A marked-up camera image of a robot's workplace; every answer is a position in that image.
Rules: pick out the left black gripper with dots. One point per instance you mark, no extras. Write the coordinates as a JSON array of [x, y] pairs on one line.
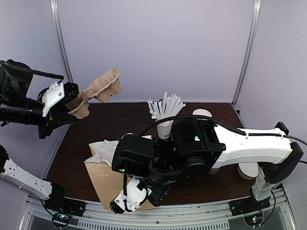
[[58, 112]]

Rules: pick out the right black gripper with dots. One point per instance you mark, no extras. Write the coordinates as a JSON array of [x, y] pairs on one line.
[[157, 201]]

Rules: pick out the brown paper bag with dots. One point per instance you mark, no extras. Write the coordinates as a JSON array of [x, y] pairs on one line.
[[107, 183]]

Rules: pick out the cardboard cup carrier tray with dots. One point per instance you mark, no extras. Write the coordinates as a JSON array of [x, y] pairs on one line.
[[100, 89]]

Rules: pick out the white paper coffee cup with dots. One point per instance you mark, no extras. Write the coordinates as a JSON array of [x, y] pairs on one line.
[[212, 171]]

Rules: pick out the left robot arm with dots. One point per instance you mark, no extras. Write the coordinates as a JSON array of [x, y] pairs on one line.
[[16, 107]]

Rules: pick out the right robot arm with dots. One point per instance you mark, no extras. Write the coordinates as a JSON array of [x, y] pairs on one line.
[[200, 144]]

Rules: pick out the paper cup holding straws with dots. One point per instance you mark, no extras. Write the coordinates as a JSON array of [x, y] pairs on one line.
[[164, 129]]

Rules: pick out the bundle of wrapped straws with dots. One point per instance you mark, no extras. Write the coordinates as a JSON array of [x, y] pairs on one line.
[[168, 106]]

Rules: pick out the stack of white paper cups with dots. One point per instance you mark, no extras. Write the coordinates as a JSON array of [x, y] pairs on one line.
[[201, 111]]

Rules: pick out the white scalloped bowl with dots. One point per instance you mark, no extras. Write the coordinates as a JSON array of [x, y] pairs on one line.
[[248, 171]]

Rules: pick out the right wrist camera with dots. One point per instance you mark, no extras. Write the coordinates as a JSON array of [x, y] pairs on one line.
[[130, 199]]

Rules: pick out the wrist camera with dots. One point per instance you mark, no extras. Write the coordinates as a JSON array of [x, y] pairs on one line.
[[130, 199], [56, 93]]

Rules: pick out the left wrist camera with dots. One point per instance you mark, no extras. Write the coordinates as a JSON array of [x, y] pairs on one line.
[[56, 93]]

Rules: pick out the aluminium front rail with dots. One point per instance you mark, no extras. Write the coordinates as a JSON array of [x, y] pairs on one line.
[[208, 216]]

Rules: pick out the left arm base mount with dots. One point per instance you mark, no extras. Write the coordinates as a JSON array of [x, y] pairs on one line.
[[61, 212]]

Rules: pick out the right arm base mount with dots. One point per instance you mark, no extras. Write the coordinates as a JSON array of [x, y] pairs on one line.
[[251, 210]]

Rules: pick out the left metal wall post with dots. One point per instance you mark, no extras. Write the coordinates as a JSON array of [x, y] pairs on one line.
[[56, 18]]

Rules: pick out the metal wall post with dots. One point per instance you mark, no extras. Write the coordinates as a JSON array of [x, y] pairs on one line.
[[56, 18], [248, 52]]

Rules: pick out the right metal wall post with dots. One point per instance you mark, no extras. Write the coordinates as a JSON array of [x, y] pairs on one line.
[[248, 52]]

